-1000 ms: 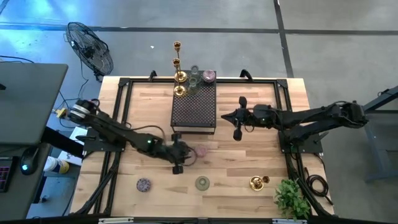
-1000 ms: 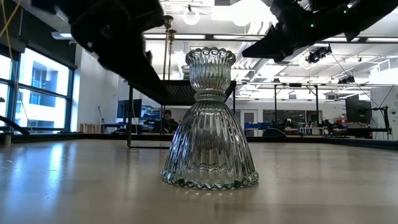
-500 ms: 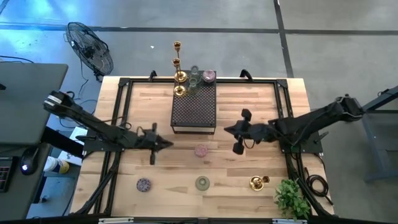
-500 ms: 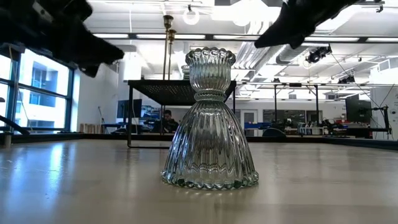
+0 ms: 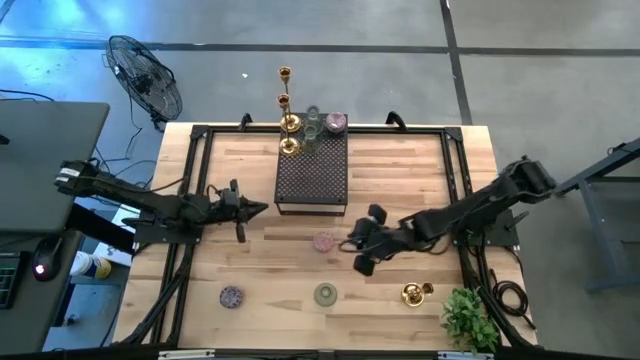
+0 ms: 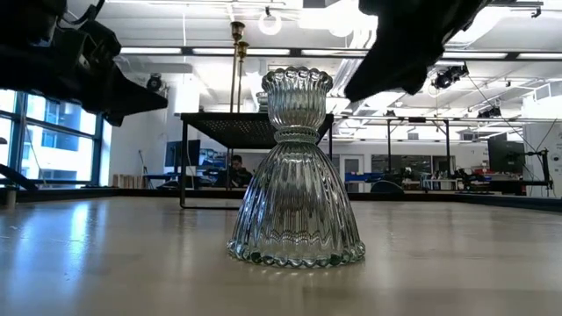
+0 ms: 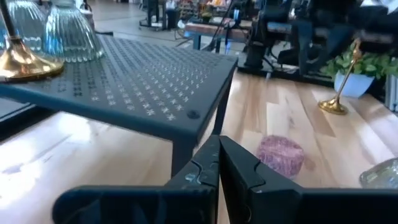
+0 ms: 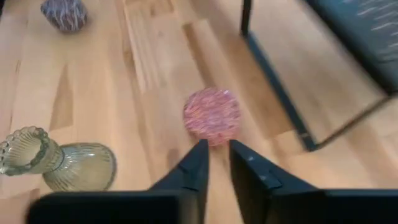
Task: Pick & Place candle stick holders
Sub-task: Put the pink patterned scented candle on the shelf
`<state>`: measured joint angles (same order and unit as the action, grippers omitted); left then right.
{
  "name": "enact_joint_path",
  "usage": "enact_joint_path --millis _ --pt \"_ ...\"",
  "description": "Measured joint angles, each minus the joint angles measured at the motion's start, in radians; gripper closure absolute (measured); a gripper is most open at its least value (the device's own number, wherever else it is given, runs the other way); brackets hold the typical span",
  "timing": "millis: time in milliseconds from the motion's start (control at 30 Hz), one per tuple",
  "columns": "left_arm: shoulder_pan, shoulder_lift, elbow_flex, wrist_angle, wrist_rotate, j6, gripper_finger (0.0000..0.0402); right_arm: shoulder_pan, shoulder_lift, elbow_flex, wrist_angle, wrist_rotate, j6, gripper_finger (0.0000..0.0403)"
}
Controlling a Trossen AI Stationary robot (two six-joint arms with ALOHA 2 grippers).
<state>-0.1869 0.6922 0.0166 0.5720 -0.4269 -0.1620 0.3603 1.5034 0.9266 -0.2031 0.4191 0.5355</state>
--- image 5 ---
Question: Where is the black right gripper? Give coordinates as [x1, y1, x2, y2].
[348, 203, 407, 278]

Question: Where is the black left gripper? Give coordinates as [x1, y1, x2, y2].
[215, 178, 270, 245]

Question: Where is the red patterned bowl candle holder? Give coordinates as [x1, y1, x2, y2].
[313, 230, 335, 254]

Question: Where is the short brass candle holder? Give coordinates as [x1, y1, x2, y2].
[400, 281, 435, 308]

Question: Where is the black perforated metal stand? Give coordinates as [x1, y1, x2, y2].
[273, 112, 350, 217]

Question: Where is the green artificial plant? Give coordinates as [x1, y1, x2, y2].
[439, 287, 501, 356]

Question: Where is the black floor fan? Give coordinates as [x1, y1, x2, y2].
[103, 34, 184, 132]

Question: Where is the white yellow tub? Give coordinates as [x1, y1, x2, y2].
[69, 251, 113, 280]

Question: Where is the black computer mouse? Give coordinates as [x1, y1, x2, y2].
[32, 235, 64, 283]

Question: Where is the dark grey side desk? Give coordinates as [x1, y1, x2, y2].
[0, 229, 84, 357]

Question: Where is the black keyboard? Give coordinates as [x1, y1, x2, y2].
[0, 251, 22, 310]

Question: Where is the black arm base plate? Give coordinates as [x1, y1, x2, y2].
[132, 219, 204, 246]
[452, 208, 521, 248]

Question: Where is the black aluminium rig frame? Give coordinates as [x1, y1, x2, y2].
[112, 123, 539, 351]

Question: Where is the coiled black cable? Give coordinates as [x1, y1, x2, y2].
[487, 269, 539, 331]

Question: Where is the silver metal bracket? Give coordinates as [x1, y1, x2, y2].
[158, 349, 216, 360]
[437, 351, 495, 360]

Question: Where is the grey metal cart frame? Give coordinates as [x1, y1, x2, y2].
[553, 137, 640, 294]

